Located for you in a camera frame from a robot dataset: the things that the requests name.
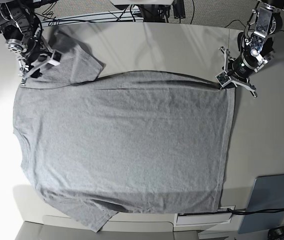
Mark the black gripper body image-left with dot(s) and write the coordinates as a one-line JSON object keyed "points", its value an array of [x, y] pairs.
{"points": [[24, 49]]}

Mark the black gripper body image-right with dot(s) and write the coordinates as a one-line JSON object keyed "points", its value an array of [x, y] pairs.
{"points": [[246, 64]]}

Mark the grey T-shirt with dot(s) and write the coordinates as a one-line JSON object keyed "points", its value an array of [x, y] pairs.
{"points": [[146, 142]]}

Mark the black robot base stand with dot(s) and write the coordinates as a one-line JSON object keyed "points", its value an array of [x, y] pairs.
{"points": [[97, 11]]}

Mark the grey-blue laptop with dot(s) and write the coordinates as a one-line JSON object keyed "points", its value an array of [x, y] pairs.
{"points": [[267, 193]]}

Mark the black device bottom right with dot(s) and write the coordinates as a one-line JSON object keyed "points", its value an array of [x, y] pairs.
{"points": [[276, 233]]}

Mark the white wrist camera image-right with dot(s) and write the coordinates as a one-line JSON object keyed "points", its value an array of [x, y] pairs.
{"points": [[223, 79]]}

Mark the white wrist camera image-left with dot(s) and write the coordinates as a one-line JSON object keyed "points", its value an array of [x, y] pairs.
{"points": [[55, 58]]}

